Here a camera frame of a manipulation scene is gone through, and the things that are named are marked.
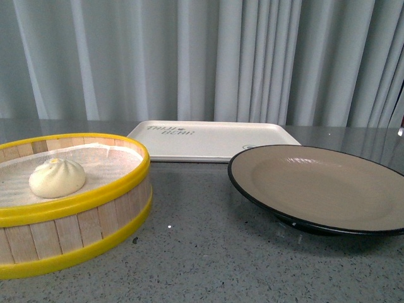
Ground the beige plate with black rim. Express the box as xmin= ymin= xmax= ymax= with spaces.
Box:
xmin=228 ymin=145 xmax=403 ymax=236

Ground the white steamed bun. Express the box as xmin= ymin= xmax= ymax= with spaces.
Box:
xmin=29 ymin=158 xmax=86 ymax=198

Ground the white rectangular bear tray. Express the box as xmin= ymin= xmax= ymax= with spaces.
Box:
xmin=128 ymin=121 xmax=299 ymax=163

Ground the white steamer cloth liner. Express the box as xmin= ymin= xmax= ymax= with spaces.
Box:
xmin=1 ymin=143 xmax=144 ymax=208

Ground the grey pleated curtain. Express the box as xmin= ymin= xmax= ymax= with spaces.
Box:
xmin=1 ymin=1 xmax=403 ymax=128

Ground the yellow rimmed bamboo steamer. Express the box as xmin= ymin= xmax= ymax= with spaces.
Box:
xmin=1 ymin=133 xmax=152 ymax=279

